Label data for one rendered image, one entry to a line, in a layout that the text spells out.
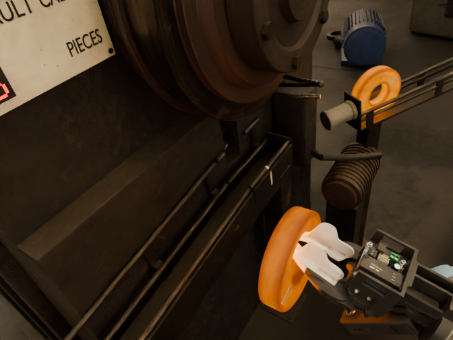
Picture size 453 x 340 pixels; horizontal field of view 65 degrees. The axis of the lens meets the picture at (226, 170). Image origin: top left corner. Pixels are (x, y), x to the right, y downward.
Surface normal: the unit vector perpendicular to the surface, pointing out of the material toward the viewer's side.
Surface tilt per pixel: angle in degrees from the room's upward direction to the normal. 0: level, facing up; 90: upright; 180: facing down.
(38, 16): 90
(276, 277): 57
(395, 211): 0
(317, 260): 90
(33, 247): 0
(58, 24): 90
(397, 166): 0
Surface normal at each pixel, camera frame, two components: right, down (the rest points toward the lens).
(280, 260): -0.46, -0.21
